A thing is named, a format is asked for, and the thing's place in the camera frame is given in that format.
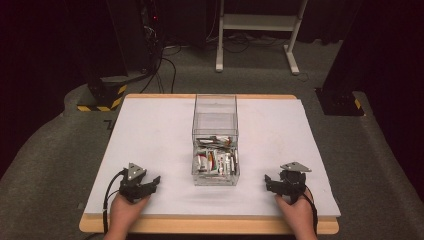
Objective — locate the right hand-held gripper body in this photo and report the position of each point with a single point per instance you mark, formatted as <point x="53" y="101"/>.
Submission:
<point x="292" y="185"/>

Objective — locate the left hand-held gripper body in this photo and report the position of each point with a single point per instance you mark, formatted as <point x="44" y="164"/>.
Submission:
<point x="133" y="186"/>

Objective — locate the person's left hand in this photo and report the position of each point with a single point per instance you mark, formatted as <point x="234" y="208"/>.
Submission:
<point x="125" y="213"/>

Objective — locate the person's right hand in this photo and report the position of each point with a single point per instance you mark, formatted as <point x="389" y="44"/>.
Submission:
<point x="298" y="216"/>

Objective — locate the white table mat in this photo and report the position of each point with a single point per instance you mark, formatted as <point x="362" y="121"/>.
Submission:
<point x="160" y="140"/>

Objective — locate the clear acrylic drawer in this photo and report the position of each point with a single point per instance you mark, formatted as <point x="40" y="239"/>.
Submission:
<point x="215" y="180"/>

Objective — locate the pile of small packets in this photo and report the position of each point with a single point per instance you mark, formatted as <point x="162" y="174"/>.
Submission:
<point x="215" y="156"/>

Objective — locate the wooden table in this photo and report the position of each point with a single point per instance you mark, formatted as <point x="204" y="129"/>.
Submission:
<point x="200" y="226"/>

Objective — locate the clear acrylic drawer case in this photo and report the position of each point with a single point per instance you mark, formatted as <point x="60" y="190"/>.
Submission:
<point x="215" y="113"/>

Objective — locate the black pillar base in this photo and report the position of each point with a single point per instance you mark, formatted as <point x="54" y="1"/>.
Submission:
<point x="340" y="103"/>

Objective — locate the black pillar with striped base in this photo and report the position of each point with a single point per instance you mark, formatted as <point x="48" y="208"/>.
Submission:
<point x="106" y="90"/>

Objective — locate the black computer tower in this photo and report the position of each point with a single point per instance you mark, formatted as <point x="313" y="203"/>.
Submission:
<point x="151" y="30"/>

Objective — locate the white metal stand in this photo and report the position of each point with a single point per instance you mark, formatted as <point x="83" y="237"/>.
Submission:
<point x="260" y="22"/>

